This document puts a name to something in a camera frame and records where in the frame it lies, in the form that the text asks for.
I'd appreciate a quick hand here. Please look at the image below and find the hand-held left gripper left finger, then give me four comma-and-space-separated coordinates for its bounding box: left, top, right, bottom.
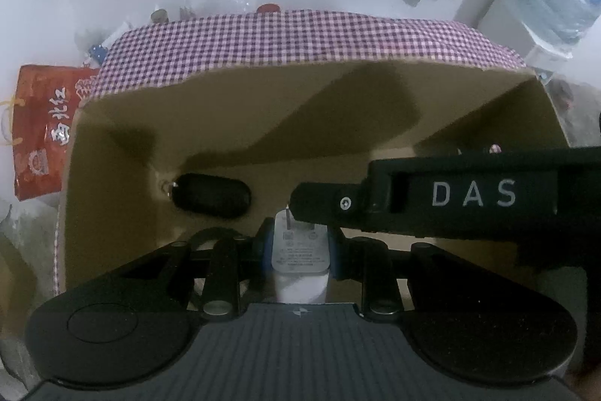
119, 218, 275, 320

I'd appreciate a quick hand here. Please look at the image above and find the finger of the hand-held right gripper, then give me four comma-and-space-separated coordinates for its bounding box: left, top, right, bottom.
288, 181, 369, 233

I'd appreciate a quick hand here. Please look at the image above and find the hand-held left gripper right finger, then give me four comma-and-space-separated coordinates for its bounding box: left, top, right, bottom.
326, 226, 473, 320

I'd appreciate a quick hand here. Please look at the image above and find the white charger plug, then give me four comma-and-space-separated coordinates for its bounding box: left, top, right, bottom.
271, 207, 332, 304

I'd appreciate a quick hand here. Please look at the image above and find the brown cardboard box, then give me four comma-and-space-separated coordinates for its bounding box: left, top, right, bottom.
56, 61, 587, 304

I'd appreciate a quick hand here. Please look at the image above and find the black key fob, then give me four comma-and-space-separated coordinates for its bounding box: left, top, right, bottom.
159, 172, 253, 219

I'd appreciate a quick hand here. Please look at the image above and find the gingham-covered cardboard box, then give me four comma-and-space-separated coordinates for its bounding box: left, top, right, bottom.
51, 10, 527, 295

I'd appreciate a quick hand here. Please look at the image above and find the white water dispenser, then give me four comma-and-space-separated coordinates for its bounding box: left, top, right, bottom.
452, 0, 571, 68

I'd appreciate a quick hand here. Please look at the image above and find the red paper bag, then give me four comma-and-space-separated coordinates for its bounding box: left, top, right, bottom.
12, 64, 100, 201

